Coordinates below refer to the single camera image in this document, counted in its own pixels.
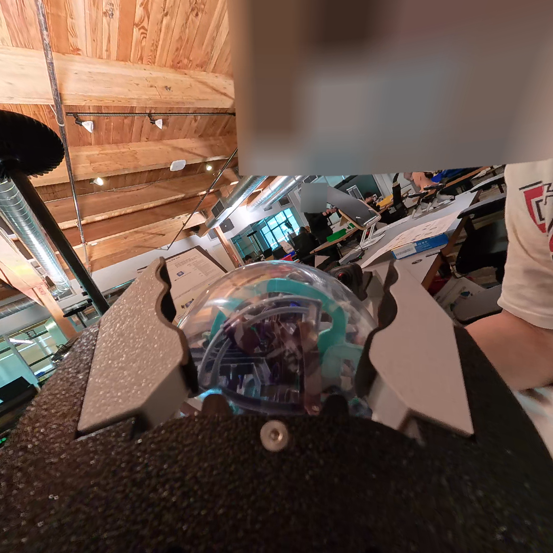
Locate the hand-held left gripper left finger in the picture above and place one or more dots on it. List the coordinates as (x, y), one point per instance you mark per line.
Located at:
(129, 354)

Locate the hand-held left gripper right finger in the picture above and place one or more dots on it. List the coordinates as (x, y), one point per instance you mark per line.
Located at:
(423, 358)

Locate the clear maze ball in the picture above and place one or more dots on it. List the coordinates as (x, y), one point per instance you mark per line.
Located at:
(268, 328)

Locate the person's right forearm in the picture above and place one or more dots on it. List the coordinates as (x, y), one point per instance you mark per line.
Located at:
(509, 345)

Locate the blue flat box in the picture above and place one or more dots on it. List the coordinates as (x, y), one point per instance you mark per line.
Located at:
(425, 246)

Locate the white paper sheet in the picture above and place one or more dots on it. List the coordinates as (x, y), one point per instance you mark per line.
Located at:
(423, 227)

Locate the printed instruction sheet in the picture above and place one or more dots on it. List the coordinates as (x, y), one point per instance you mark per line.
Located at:
(194, 268)

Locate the person's white printed shirt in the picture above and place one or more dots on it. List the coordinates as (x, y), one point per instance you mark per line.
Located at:
(527, 259)

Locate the thin ceiling rod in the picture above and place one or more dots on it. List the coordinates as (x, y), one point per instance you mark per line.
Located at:
(203, 198)

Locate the white ceiling access point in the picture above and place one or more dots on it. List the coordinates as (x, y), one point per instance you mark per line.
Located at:
(178, 165)

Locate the white track spotlight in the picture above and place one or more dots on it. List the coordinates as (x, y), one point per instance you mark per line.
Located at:
(87, 126)
(159, 124)

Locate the black round lamp on pole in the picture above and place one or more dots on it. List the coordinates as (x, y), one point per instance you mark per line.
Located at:
(26, 142)

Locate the silver ceiling pipe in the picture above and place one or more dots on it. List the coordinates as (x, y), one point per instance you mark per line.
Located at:
(55, 86)

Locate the slim silver duct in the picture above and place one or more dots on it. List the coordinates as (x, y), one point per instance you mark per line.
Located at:
(276, 190)

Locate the silver duct with vent grille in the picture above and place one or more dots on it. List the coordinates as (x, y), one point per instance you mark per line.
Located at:
(242, 194)

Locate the large silver ventilation duct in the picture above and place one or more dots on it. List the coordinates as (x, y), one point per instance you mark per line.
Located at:
(30, 224)

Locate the black light track rail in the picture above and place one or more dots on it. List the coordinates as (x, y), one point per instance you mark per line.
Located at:
(121, 114)

